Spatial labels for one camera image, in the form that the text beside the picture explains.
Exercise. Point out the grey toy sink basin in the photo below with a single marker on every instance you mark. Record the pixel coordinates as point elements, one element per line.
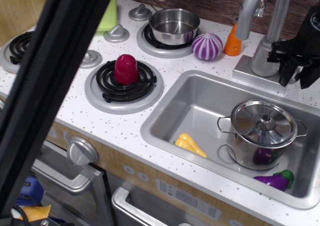
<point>198,104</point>

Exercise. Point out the black burner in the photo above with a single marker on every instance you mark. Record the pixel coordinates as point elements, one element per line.
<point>108,95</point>
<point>13,52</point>
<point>149,45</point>

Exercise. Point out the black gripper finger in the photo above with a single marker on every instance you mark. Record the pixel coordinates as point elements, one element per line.
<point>286,71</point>
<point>309,75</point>

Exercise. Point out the yellow cloth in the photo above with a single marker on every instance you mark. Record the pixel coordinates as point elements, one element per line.
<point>36,212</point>

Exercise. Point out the front left black burner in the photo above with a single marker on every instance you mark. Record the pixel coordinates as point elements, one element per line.
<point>13,52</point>

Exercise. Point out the silver stovetop knob rear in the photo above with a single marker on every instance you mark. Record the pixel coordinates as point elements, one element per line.
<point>140,13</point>

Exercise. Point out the orange toy carrot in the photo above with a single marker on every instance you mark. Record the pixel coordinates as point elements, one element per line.
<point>233,45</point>

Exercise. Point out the purple white toy onion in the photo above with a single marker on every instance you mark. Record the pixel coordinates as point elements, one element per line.
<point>207,46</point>

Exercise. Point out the green toy cutting board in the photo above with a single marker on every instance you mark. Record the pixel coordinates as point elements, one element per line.
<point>109,19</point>

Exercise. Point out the purple toy eggplant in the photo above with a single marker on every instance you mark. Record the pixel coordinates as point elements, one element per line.
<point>280,180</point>

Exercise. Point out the blue object below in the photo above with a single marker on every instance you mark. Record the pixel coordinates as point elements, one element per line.
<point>31,192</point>

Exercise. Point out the silver oven door handle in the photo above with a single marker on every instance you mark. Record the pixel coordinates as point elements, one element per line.
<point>76,186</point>

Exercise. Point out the silver faucet lever handle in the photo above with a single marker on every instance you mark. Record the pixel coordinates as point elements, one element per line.
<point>296,75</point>

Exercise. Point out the small steel saucepan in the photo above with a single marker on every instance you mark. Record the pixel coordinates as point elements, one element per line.
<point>173,26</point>

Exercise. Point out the front right black burner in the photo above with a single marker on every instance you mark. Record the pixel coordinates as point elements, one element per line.
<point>108,95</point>

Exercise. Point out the silver toy faucet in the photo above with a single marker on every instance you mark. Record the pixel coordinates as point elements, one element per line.
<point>256,70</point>

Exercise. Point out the steel pot with lid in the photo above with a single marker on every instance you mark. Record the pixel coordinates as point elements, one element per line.
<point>260,132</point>

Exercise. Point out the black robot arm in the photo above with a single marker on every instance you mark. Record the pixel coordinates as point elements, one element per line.
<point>51,85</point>

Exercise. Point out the red toy pepper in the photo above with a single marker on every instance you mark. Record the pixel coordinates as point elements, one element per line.
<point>126,69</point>

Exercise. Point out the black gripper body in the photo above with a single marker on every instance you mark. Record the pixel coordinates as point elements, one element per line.
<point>304,49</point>

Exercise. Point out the back right black burner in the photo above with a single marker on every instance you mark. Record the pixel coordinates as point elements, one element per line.
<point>149,45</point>

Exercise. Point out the silver stovetop knob back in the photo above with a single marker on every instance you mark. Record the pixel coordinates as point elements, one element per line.
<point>118,34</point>

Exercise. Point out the silver stovetop knob middle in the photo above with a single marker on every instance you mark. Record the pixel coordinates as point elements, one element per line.
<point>91,59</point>

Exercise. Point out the silver oven front knob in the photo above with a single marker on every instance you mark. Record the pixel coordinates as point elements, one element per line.
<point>80,152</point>

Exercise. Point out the silver stovetop knob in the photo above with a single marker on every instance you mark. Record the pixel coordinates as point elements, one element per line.
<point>140,13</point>
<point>91,59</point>
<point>118,34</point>

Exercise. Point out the silver dishwasher door handle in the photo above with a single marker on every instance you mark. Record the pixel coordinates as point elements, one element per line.
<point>119,202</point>

